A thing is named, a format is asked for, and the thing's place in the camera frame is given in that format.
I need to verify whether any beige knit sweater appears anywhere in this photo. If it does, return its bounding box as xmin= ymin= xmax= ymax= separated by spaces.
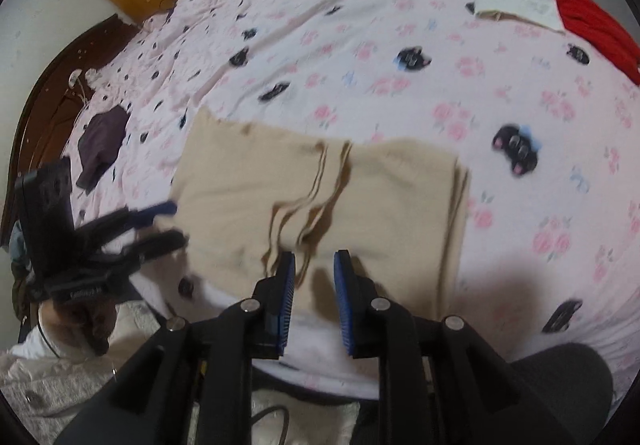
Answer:
xmin=170 ymin=110 xmax=470 ymax=319

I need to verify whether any person's left hand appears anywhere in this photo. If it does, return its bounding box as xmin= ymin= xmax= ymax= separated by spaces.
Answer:
xmin=39 ymin=299 xmax=117 ymax=358

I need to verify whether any dark purple folded garment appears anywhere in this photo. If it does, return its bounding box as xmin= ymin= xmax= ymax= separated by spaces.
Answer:
xmin=76 ymin=105 xmax=129 ymax=194

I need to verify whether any dark wooden headboard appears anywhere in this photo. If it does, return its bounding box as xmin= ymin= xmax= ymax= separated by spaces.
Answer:
xmin=1 ymin=15 xmax=139 ymax=248

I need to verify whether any black chair seat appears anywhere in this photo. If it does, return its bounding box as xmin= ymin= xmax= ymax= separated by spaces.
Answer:
xmin=511 ymin=343 xmax=614 ymax=444

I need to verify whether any pink cat-print bed cover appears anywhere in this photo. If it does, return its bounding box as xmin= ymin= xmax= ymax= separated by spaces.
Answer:
xmin=65 ymin=0 xmax=639 ymax=399

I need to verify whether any red and white jersey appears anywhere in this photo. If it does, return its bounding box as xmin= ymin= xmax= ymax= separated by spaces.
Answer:
xmin=473 ymin=0 xmax=639 ymax=83

